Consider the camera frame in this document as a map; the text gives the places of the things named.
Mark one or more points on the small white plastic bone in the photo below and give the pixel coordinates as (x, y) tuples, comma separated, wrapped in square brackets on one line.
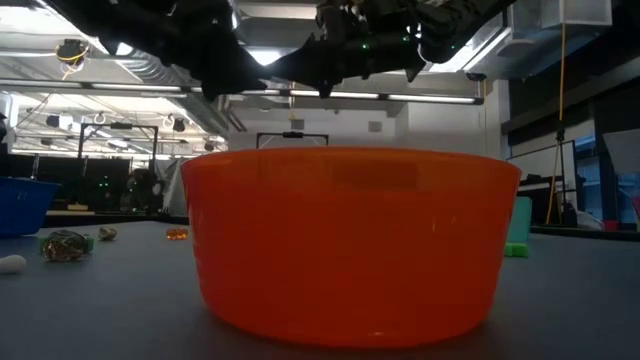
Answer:
[(12, 264)]

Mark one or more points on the small beige plastic skull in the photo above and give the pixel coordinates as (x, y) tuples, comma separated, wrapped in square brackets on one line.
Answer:
[(107, 233)]

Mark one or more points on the translucent orange pumpkin toy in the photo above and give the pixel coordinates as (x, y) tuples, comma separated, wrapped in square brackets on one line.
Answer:
[(177, 233)]

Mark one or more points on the black framed white panel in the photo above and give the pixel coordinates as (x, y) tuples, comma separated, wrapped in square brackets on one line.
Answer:
[(540, 165)]

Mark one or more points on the blue plastic basket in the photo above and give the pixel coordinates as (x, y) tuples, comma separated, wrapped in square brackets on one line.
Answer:
[(25, 207)]

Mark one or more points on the rectangular metal ceiling duct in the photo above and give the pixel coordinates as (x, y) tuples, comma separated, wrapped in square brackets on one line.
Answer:
[(280, 25)]

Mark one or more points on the black rectangular frame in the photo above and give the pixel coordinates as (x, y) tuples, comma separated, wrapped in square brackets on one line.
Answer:
[(292, 134)]

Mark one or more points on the person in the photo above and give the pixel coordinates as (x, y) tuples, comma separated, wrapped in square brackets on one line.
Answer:
[(142, 187)]

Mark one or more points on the teal green block right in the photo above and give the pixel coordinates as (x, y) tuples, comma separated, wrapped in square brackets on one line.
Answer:
[(521, 220)]

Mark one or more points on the small red box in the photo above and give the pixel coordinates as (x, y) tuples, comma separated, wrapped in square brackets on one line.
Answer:
[(610, 225)]

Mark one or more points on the grey square wall box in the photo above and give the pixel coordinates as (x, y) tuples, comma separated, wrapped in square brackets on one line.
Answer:
[(297, 124)]

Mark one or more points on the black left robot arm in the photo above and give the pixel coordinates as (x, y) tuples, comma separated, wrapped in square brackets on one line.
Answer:
[(140, 25)]

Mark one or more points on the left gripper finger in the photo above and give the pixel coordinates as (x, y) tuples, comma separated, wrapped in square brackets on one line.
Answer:
[(240, 89), (242, 75)]

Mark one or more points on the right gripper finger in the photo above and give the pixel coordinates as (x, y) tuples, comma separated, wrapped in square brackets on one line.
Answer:
[(320, 79), (305, 60)]

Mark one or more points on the long ceiling light rail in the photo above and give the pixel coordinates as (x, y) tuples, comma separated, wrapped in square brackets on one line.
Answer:
[(360, 94)]

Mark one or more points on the round orange plastic bowl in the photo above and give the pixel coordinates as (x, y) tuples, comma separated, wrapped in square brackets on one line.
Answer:
[(350, 250)]

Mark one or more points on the black tripod stand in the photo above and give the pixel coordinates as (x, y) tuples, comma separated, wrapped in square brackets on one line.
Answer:
[(561, 150)]

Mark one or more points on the tall black rig frame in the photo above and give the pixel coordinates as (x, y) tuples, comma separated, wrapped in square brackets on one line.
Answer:
[(117, 126)]

